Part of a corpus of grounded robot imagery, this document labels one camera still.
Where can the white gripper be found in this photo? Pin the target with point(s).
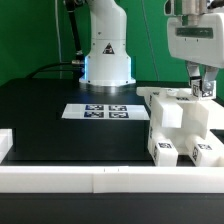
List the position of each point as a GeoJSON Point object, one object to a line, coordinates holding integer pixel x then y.
{"type": "Point", "coordinates": [201, 44]}

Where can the white chair seat part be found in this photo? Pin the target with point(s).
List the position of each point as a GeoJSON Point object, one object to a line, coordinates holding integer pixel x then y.
{"type": "Point", "coordinates": [180, 136]}

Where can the white chair back frame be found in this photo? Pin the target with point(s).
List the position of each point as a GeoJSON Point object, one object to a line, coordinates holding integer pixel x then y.
{"type": "Point", "coordinates": [209, 113]}

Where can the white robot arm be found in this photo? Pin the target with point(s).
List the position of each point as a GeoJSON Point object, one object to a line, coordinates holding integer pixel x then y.
{"type": "Point", "coordinates": [108, 66]}

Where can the white left fence bar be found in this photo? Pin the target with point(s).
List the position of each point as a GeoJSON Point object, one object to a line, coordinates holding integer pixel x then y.
{"type": "Point", "coordinates": [6, 142]}

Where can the white fence bar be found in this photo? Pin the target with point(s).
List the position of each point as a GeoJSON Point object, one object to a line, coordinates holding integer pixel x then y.
{"type": "Point", "coordinates": [6, 142]}
{"type": "Point", "coordinates": [68, 179]}

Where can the white front fence bar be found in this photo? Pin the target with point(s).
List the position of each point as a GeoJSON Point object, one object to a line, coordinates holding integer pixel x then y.
{"type": "Point", "coordinates": [68, 179]}

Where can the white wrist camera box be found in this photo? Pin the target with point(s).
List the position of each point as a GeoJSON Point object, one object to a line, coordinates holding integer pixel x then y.
{"type": "Point", "coordinates": [169, 8]}

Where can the white marker base plate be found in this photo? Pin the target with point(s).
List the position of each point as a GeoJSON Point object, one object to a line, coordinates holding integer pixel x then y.
{"type": "Point", "coordinates": [105, 112]}

